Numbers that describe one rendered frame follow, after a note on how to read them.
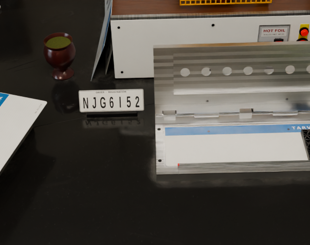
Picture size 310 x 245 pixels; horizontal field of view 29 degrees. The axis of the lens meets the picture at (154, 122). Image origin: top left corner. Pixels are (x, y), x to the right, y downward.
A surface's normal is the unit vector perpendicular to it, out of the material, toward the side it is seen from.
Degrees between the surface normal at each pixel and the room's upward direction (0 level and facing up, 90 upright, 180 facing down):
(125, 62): 90
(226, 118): 0
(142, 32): 90
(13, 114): 0
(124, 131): 0
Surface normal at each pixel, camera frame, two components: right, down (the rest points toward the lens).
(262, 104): 0.01, 0.51
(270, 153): -0.02, -0.74
